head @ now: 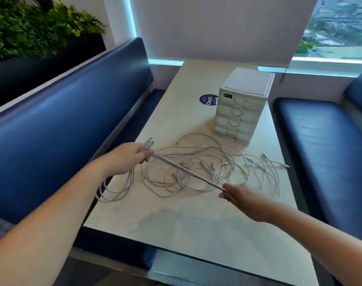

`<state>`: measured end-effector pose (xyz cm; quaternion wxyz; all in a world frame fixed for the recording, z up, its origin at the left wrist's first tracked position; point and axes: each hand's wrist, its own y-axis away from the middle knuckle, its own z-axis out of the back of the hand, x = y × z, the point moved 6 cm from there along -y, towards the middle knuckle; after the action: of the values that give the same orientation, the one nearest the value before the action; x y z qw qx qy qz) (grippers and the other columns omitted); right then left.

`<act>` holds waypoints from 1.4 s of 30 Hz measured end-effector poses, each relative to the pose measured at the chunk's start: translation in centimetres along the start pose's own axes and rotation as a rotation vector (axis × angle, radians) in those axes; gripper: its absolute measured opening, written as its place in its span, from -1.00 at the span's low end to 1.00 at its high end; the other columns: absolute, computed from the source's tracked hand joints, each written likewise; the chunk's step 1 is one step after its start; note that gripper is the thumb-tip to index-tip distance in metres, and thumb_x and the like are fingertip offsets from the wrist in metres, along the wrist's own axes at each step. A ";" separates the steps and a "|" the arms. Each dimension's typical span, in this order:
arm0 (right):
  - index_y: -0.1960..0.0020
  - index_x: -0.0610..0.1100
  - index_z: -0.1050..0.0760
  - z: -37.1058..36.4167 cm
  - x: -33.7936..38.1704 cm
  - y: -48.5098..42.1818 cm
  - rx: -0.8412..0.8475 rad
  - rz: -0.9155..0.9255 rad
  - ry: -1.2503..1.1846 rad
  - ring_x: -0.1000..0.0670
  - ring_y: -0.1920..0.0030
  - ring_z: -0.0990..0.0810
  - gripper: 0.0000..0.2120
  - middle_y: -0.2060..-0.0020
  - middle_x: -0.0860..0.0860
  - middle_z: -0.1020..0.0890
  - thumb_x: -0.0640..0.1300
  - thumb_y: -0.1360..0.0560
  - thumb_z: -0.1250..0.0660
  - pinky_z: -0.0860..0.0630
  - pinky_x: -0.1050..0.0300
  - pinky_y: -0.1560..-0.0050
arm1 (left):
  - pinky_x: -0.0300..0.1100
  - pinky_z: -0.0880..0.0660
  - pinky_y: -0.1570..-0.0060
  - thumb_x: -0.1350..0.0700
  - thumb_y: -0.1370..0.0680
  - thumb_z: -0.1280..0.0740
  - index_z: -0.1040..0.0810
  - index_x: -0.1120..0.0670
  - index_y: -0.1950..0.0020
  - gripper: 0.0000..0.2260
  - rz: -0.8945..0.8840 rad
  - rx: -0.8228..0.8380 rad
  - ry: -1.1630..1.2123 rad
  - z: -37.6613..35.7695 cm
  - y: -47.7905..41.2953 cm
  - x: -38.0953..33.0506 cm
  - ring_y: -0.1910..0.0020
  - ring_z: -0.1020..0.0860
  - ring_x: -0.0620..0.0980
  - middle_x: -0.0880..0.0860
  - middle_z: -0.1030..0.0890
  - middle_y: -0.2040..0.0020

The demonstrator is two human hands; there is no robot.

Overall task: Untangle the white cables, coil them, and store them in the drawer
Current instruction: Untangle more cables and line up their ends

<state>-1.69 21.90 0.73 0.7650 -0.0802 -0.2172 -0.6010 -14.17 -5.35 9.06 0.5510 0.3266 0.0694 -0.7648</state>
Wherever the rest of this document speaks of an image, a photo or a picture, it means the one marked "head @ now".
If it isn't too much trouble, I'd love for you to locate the blue padded bench with long backrest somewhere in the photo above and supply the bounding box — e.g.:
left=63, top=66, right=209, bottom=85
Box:
left=0, top=37, right=166, bottom=271

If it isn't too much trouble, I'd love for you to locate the white plastic drawer cabinet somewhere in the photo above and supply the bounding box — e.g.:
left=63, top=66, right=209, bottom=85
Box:
left=213, top=67, right=276, bottom=146

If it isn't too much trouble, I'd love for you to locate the person's right forearm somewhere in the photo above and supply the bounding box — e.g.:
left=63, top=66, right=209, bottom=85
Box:
left=267, top=204, right=362, bottom=286

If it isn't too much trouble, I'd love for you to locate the white power cable with plug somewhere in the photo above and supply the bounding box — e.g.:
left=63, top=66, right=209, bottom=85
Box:
left=95, top=137, right=229, bottom=203

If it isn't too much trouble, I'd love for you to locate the glass window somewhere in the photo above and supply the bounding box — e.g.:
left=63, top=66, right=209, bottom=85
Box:
left=291, top=0, right=362, bottom=62

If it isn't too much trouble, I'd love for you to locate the white roller blind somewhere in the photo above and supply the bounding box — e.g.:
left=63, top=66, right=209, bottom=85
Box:
left=130, top=0, right=319, bottom=69

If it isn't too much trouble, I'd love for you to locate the person's left hand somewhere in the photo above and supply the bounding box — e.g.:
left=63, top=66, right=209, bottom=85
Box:
left=103, top=142, right=155, bottom=176

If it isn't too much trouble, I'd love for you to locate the person's right hand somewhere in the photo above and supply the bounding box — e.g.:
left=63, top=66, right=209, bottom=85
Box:
left=219, top=184, right=279, bottom=224

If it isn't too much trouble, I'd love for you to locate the tangle of white cables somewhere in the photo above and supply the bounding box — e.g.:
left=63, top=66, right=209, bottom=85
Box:
left=142, top=133, right=290, bottom=200

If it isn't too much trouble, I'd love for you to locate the blue padded bench with short backrest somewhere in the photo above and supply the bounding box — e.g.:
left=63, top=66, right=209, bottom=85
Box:
left=272, top=62, right=362, bottom=246

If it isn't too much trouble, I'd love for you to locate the green leafy plant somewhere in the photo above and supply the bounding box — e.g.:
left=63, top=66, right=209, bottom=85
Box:
left=0, top=0, right=107, bottom=62

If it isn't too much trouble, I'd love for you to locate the person's left forearm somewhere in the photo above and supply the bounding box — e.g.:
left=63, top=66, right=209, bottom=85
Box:
left=0, top=156, right=114, bottom=286

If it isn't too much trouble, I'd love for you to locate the black planter box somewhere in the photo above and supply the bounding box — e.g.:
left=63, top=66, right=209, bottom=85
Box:
left=0, top=33, right=107, bottom=112

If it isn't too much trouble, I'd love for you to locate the round purple sticker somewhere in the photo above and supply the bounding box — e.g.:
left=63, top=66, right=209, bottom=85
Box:
left=199, top=94, right=220, bottom=106

